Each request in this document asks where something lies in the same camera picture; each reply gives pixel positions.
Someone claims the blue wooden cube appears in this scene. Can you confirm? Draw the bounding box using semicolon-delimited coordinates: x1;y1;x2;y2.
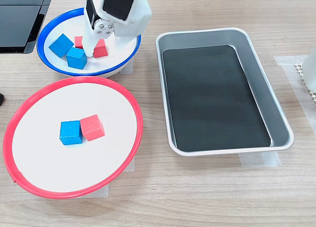
66;47;88;70
48;33;75;58
59;120;83;146

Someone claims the blue-rimmed white plate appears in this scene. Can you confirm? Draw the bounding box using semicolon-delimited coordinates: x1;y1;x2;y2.
36;6;142;78

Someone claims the clear tape strip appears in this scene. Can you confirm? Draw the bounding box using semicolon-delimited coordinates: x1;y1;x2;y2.
238;150;282;168
122;157;136;173
81;184;109;199
118;57;134;75

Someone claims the black electronic device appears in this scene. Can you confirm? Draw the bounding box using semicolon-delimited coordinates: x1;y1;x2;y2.
0;0;55;54

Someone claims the black mat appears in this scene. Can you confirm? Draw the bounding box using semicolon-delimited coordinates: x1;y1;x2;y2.
162;44;272;152

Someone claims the red-rimmed white plate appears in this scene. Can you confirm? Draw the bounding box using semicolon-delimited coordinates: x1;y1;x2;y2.
2;76;144;200

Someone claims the steel tray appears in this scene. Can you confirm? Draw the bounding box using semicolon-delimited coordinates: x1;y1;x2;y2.
155;27;295;157

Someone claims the pale perforated base plate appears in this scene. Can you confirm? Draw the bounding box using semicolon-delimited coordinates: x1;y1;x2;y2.
293;62;316;107

